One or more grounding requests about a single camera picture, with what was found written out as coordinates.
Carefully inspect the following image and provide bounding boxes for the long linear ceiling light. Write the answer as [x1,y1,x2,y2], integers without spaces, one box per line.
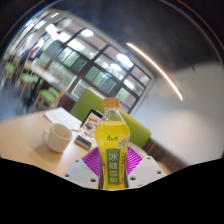
[126,42,184,102]

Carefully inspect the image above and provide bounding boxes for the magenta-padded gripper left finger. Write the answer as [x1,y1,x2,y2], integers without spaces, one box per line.
[62,145,101,190]

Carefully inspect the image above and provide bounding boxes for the wooden chairs with green seats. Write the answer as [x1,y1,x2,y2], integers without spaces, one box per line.
[1,59,66,113]

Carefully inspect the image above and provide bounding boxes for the round white pendant lamp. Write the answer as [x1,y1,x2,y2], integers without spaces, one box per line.
[116,53,135,69]

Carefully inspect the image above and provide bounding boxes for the white paper sheet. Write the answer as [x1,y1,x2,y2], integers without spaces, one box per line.
[44,106,83,131]

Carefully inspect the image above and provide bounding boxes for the green upholstered bench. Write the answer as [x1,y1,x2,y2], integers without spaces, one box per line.
[69,87,152,150]

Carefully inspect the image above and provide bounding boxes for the yellow drink bottle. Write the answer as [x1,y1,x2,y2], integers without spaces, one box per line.
[94,97,131,191]

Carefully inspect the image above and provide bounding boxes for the large black-framed grid window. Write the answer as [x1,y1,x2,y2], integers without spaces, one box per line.
[19,28,153,114]

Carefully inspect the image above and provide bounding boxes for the small dark flat device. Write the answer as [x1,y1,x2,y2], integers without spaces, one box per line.
[73,134,93,150]

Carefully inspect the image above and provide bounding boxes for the white mug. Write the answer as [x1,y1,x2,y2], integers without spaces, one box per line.
[42,123,73,154]

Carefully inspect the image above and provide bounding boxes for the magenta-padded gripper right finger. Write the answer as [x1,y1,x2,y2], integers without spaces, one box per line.
[124,145,167,190]

